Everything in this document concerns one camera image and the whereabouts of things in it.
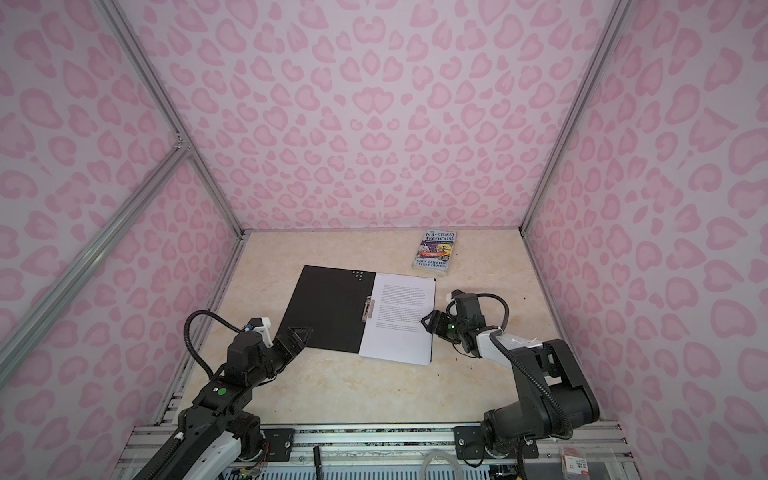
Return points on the aluminium frame corner post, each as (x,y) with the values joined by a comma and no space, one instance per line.
(620,13)
(128,39)

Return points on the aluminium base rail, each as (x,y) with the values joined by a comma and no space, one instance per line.
(602,444)

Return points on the aluminium frame corner post left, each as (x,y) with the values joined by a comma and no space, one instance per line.
(128,39)

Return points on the printed sheet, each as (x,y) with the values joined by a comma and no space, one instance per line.
(393,330)

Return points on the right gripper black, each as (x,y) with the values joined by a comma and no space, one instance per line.
(437,322)

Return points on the colourful treehouse book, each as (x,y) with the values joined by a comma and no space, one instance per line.
(434,252)

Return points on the blue and black file folder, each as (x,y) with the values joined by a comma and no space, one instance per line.
(330,301)

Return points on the aluminium frame corner post right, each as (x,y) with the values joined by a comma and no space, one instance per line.
(620,13)

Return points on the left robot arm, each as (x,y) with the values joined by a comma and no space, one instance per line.
(215,431)

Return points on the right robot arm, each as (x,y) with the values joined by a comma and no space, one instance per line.
(554,398)

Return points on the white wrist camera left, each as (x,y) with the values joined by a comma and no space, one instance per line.
(260,325)

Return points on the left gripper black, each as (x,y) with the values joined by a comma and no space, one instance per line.
(295,344)

